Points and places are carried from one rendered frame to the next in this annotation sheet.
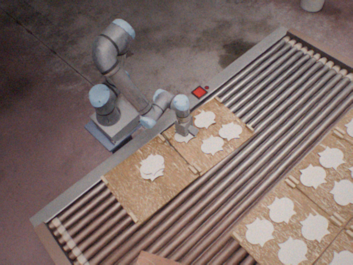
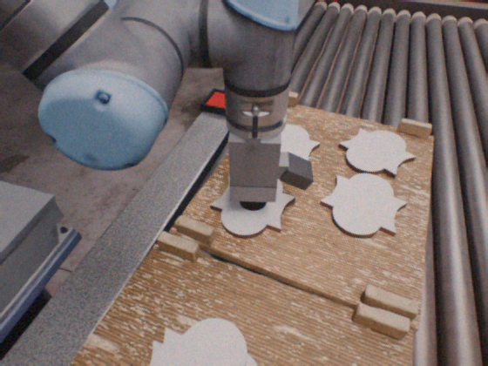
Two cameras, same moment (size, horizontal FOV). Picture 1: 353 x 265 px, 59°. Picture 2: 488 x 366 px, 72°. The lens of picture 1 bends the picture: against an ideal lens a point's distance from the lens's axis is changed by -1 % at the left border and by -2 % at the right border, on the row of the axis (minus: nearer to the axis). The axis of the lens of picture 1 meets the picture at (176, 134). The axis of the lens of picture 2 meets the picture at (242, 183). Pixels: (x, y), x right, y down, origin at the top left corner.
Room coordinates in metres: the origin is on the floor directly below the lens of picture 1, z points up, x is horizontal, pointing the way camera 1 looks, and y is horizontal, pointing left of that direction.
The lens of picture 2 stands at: (0.68, 0.17, 1.34)
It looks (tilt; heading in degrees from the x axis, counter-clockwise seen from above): 45 degrees down; 325
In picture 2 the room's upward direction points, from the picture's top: straight up
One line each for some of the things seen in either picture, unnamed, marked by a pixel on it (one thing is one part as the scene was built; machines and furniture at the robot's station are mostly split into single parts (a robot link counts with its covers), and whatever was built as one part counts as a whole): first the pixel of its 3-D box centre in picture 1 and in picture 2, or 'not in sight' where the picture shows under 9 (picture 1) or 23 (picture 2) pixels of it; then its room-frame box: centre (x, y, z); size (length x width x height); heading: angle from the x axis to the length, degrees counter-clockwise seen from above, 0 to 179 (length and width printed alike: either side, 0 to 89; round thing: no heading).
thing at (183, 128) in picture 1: (187, 125); (271, 152); (0.94, -0.06, 1.05); 0.12 x 0.09 x 0.16; 52
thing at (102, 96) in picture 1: (101, 98); not in sight; (1.15, 0.38, 1.13); 0.13 x 0.12 x 0.14; 140
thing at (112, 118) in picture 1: (106, 111); not in sight; (1.15, 0.39, 1.01); 0.15 x 0.15 x 0.10
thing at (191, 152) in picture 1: (208, 133); (319, 179); (0.94, -0.18, 0.93); 0.41 x 0.35 x 0.02; 121
